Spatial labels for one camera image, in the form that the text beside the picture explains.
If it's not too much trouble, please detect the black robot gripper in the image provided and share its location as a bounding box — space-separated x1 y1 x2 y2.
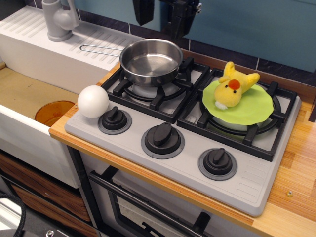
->
133 0 202 39

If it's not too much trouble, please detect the yellow stuffed duck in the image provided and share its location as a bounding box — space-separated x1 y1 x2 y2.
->
214 61 260 110

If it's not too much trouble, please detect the stainless steel pan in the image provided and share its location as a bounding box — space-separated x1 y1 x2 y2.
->
79 39 183 87

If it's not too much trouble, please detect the white egg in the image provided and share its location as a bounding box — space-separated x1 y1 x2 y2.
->
78 85 109 119

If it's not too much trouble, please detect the grey toy stove top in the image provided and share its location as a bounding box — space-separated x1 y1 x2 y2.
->
65 65 301 216

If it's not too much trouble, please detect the black left stove knob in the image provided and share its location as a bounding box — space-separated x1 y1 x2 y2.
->
98 106 132 135

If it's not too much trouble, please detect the black stove knob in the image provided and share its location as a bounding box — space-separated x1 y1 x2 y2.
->
141 122 185 159
98 106 132 135
198 148 237 181

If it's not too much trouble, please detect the black middle stove knob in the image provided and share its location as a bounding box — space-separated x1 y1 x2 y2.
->
141 122 185 159

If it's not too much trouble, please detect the light green plate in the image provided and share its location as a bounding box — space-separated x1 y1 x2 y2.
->
202 81 274 125

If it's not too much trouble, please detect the black right stove knob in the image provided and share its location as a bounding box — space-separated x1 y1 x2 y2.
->
198 148 237 181

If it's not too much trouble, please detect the black left burner grate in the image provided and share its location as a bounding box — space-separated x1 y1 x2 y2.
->
101 57 211 123

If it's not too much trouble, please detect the black burner grate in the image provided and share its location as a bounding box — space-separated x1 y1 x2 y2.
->
101 57 211 123
177 69 301 161

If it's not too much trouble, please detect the grey toy faucet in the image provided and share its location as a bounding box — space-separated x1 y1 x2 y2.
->
42 0 80 42

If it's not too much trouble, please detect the white toy sink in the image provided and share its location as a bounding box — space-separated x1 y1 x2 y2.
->
0 6 138 188

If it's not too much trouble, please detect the black right burner grate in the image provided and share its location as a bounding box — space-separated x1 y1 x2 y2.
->
177 69 301 161

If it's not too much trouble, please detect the toy oven door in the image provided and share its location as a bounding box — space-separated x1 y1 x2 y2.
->
88 166 252 237

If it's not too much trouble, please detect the wooden drawer front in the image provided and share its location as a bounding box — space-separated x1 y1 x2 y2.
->
0 151 98 237

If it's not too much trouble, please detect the black oven door handle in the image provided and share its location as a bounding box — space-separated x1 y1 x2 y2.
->
88 166 210 237

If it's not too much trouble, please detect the black foreground cable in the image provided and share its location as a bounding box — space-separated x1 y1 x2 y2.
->
0 193 27 237

